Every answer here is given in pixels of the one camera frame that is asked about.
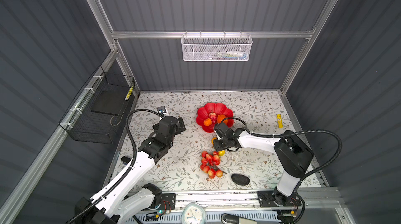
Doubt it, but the yellow tube on table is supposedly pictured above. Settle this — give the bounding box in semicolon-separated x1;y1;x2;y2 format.
276;114;284;129

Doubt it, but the yellow marker in black basket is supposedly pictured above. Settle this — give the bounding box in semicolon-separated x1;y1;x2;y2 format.
125;86;134;101

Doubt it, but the black fake avocado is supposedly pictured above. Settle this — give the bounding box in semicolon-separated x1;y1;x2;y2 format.
231;173;250;186

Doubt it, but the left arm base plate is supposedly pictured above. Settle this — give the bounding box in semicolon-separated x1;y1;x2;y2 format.
156;193;176;211

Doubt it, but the floral table mat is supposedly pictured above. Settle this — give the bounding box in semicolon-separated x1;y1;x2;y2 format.
130;91;294;191

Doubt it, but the red fake grape bunch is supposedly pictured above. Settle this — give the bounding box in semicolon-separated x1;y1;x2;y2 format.
200;151;227;179

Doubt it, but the small orange fake tangerine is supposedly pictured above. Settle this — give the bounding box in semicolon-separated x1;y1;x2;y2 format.
203;118;213;127

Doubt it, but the black wire mesh basket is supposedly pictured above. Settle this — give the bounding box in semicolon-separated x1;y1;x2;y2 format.
59;68;135;144

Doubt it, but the red yellow fake peach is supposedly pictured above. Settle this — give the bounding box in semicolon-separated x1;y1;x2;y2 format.
209;112;217;122

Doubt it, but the white wire mesh basket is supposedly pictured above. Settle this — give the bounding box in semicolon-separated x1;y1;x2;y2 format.
181;34;253;62

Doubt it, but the large orange fake orange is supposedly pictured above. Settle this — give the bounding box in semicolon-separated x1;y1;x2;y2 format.
217;114;228;125

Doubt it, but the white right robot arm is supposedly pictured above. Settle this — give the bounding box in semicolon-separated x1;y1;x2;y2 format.
214;117;343;206

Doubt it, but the red flower-shaped fruit bowl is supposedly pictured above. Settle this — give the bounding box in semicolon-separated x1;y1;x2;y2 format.
196;103;233;133

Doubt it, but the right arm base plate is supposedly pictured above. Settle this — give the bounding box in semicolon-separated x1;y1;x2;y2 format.
257;189;302;208

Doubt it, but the white analog clock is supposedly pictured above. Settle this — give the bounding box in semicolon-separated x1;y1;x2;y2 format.
181;203;206;224

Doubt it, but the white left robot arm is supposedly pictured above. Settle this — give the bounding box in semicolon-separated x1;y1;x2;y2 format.
68;107;186;224

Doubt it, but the grey handle object bottom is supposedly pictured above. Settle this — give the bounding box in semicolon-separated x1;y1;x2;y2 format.
221;213;257;224

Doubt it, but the blue black handheld tool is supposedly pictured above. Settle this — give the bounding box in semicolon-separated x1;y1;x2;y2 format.
121;156;132;166

